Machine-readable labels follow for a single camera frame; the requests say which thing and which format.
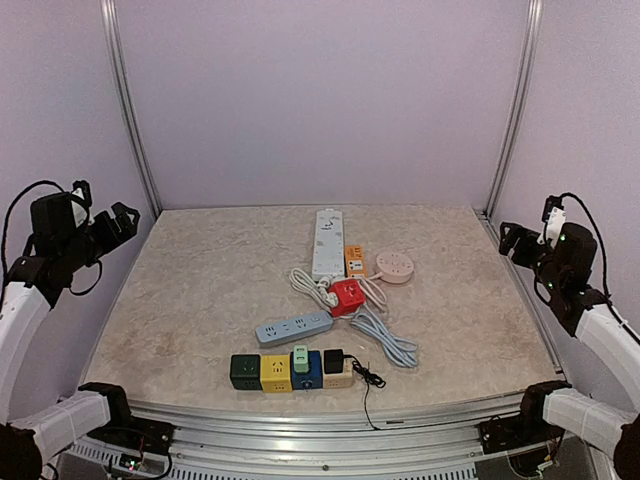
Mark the blue cube socket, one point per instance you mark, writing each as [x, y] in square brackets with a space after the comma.
[313, 378]

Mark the light blue power strip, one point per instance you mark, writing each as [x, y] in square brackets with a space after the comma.
[293, 329]

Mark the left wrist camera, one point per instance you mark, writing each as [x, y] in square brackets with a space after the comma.
[81, 202]

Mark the aluminium front rail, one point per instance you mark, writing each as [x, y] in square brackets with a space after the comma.
[454, 441]

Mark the yellow cube socket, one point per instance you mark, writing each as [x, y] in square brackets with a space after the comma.
[275, 374]

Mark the red cube socket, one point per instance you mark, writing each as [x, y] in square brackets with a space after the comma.
[350, 297]

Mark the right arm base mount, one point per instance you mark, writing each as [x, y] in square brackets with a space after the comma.
[504, 434]

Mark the long white power strip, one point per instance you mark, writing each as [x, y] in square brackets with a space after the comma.
[328, 246]

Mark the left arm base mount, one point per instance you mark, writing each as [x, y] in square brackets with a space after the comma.
[139, 434]

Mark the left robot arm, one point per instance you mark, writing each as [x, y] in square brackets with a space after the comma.
[65, 238]

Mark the round pink power socket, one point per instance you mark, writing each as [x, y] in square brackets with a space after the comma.
[394, 268]

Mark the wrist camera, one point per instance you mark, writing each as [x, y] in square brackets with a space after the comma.
[553, 218]
[81, 202]

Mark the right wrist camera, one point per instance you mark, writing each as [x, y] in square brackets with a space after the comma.
[553, 218]

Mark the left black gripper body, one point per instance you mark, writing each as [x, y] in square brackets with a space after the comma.
[88, 251]

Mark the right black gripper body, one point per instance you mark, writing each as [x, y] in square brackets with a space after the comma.
[523, 255]

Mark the left aluminium frame post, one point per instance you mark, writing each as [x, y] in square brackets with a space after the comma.
[116, 55]

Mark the aluminium frame post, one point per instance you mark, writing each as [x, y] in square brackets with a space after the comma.
[517, 105]
[116, 55]

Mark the beige cube socket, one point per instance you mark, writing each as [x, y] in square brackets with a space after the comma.
[344, 379]

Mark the right aluminium frame post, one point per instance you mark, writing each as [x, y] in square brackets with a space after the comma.
[517, 105]

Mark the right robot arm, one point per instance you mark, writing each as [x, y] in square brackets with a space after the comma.
[561, 257]

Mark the orange power adapter socket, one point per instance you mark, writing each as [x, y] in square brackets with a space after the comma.
[355, 264]

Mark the black power adapter with cable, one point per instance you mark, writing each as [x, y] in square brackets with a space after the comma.
[333, 361]

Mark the dark green cube socket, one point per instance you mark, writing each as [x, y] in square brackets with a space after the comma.
[245, 372]

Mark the mint green USB charger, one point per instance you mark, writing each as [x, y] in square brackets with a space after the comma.
[300, 359]

